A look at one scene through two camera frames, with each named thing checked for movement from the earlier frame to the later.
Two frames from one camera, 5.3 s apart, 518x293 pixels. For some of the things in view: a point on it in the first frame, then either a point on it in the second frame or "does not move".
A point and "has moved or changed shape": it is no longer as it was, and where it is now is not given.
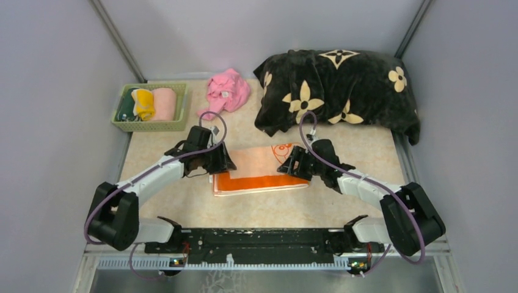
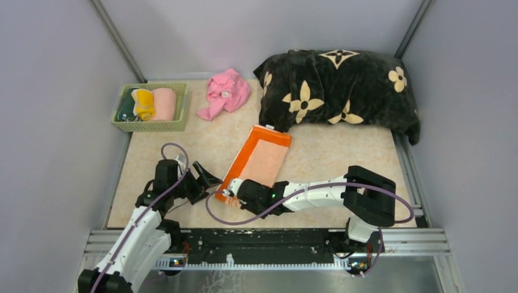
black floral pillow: [336, 86] does not move
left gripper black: [224, 162] -> [199, 191]
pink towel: [226, 90] does not move
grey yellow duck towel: [144, 108] does not move
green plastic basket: [178, 124] does not move
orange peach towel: [257, 171] has moved or changed shape
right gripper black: [299, 154] -> [248, 207]
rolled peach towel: [165, 102] does not move
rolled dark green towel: [126, 107] does not move
